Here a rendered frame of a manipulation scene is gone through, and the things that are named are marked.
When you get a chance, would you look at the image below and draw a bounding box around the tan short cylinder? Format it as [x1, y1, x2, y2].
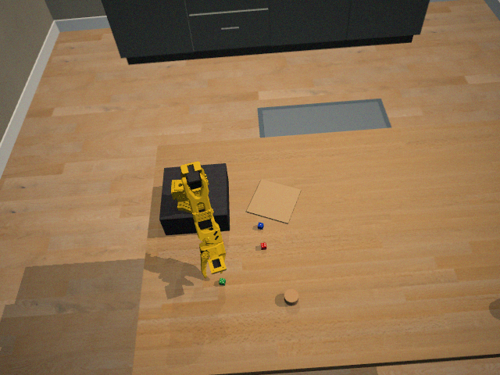
[284, 289, 298, 306]

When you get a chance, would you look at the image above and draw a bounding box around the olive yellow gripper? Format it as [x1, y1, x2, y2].
[199, 241, 227, 278]

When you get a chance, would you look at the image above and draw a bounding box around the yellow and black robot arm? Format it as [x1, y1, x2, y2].
[173, 162, 223, 245]

